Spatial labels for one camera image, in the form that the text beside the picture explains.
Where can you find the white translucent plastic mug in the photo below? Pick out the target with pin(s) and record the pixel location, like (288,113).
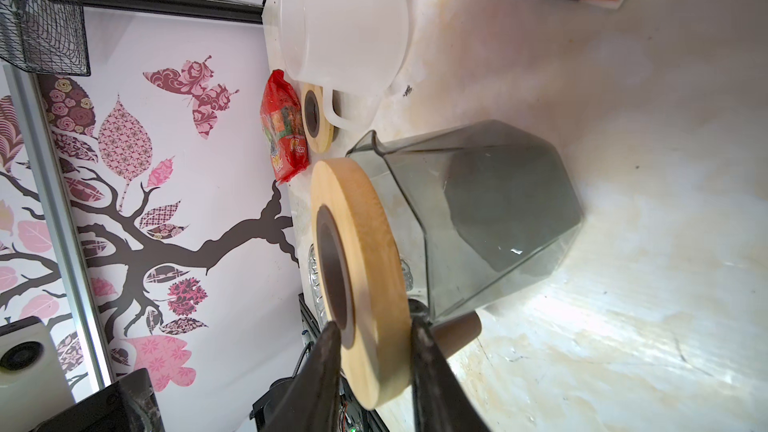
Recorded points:
(352,49)

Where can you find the white fan device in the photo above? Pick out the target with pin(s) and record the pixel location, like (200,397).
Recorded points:
(33,384)

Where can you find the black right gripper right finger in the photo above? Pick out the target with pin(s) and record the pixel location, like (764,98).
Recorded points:
(439,402)

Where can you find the black wire mesh basket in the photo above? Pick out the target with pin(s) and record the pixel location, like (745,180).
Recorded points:
(45,36)

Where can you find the clear ribbed glass dripper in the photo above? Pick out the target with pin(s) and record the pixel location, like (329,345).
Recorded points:
(317,291)

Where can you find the smoked glass carafe wooden handle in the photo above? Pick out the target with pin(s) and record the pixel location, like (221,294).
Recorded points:
(478,212)

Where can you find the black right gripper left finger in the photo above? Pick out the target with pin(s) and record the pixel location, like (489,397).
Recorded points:
(312,401)

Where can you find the aluminium side rail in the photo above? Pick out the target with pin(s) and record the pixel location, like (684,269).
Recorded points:
(48,177)

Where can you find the red gummy candy bag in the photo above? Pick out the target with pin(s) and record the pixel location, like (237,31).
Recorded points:
(282,124)

